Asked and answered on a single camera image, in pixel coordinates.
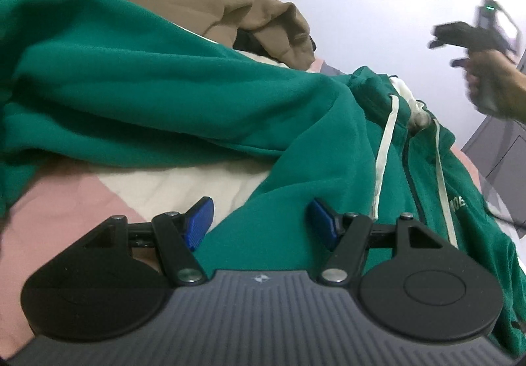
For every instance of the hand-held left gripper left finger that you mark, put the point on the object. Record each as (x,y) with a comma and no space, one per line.
(199,218)

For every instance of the person's right hand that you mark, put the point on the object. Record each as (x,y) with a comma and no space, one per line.
(497,82)

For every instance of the patchwork blanket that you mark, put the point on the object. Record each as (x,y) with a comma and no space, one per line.
(61,205)

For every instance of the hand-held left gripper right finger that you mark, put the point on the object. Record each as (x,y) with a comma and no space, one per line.
(322,222)

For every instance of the green hoodie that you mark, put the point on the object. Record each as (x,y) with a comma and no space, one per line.
(164,74)

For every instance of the grey door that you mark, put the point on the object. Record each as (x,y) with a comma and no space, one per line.
(501,156)

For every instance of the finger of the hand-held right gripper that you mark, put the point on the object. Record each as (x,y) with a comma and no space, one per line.
(459,62)
(452,32)

